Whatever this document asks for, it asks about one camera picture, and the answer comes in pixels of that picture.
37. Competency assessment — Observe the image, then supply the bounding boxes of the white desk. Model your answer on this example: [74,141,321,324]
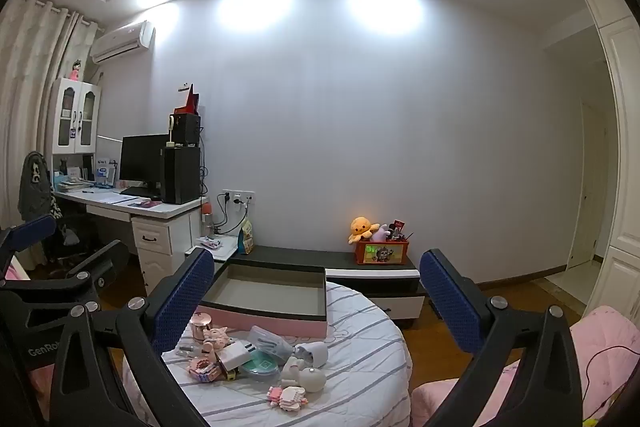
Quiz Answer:
[52,187,208,295]

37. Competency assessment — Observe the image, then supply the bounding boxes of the cream curtain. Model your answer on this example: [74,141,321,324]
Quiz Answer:
[0,0,103,228]

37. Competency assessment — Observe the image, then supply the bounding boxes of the red paper item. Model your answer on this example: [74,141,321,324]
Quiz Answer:
[174,83,201,115]

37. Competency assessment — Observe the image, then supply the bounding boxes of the orange octopus plush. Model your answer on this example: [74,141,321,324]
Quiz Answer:
[348,217,381,244]

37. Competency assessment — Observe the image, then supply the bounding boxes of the colourful snack bag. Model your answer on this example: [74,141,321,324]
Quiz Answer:
[239,219,256,255]

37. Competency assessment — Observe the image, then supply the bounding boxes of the white wardrobe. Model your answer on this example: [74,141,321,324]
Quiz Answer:
[570,0,640,323]

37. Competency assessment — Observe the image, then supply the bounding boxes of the thin black cable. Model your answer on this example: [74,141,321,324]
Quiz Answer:
[585,344,631,408]

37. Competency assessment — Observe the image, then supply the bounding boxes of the clear plastic bag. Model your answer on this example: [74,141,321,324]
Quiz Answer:
[247,325,296,358]

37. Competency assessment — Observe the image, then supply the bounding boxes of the white hutch cabinet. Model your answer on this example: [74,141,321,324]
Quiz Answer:
[51,78,102,188]

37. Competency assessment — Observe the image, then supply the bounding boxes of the pink pig figure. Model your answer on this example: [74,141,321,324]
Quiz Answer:
[202,327,233,353]

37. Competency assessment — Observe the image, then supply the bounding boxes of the teal round lid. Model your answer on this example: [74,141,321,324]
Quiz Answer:
[242,349,283,378]

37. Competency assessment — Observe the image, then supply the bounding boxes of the small black speaker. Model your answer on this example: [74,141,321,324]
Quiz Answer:
[173,113,202,146]

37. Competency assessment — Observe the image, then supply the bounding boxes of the white cup-shaped object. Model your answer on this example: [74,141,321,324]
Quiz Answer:
[294,341,329,368]

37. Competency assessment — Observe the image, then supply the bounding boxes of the black computer tower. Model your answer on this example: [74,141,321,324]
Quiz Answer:
[160,146,202,206]

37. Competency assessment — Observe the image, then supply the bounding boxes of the black computer monitor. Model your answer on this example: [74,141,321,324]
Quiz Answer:
[120,134,171,200]

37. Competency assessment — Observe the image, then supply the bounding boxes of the white small figurine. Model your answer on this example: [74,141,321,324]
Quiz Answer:
[279,356,303,388]

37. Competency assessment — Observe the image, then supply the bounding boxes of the white papers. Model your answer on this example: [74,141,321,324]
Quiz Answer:
[87,192,133,206]

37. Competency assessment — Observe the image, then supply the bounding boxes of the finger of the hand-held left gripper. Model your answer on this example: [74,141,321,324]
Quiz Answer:
[50,240,132,305]
[0,214,57,265]

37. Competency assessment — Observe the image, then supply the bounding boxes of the white room door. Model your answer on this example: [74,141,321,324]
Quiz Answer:
[567,99,608,268]

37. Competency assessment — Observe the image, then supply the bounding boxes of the white round object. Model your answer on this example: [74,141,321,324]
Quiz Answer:
[300,367,327,393]

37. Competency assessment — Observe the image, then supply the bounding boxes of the grey jacket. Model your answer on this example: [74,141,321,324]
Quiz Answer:
[19,152,63,223]

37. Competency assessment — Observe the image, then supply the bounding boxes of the black power cable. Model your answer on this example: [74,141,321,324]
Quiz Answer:
[214,194,249,236]

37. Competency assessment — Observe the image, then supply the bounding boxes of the rose gold round jar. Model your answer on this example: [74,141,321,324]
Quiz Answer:
[189,313,217,343]

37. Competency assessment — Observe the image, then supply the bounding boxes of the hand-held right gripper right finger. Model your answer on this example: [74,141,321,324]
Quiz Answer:
[419,248,583,427]

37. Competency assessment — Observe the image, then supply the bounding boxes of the pink block toy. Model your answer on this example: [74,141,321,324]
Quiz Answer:
[267,384,308,410]
[187,354,223,383]

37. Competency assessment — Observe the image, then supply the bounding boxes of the white charger plug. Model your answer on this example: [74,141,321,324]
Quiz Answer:
[216,341,256,373]

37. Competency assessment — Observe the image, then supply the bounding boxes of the low cabinet dark top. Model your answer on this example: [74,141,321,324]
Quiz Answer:
[185,244,428,328]

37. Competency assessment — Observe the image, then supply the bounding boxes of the pink blanket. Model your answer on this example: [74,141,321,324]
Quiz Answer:
[410,305,633,427]

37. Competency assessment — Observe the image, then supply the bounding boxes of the white air conditioner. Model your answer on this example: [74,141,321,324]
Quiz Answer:
[90,21,153,64]

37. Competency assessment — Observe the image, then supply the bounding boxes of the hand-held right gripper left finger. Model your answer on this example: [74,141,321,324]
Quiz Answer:
[50,248,216,427]

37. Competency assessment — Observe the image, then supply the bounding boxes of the orange storage box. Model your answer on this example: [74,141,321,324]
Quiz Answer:
[355,239,412,266]

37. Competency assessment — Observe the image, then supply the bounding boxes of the black office chair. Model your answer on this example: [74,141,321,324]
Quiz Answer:
[40,212,132,280]

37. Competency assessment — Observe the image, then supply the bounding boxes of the white wall outlet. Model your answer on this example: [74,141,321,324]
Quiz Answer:
[222,189,255,208]

